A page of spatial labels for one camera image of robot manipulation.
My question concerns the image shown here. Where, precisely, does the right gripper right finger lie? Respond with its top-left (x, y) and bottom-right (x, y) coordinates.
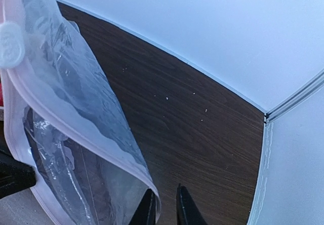
top-left (176, 184), bottom-right (207, 225)

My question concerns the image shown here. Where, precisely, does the right aluminium frame post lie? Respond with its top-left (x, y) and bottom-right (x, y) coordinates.
top-left (264, 70), bottom-right (323, 124)

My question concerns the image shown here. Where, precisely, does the clear zip top bag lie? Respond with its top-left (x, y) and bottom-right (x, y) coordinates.
top-left (1, 0), bottom-right (161, 224)

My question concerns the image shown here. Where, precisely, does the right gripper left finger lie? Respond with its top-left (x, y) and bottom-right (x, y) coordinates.
top-left (129, 189), bottom-right (156, 225)

